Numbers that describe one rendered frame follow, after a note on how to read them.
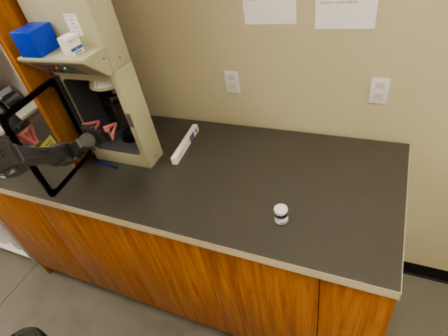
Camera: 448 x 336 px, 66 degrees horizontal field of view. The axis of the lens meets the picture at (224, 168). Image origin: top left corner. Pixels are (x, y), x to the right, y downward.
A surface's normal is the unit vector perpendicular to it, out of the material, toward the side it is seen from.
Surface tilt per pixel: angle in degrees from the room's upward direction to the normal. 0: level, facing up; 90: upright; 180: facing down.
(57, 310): 0
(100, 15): 90
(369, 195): 0
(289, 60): 90
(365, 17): 90
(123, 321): 0
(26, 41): 90
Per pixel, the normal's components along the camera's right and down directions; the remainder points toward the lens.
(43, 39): 0.91, 0.15
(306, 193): -0.15, -0.75
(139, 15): -0.39, 0.65
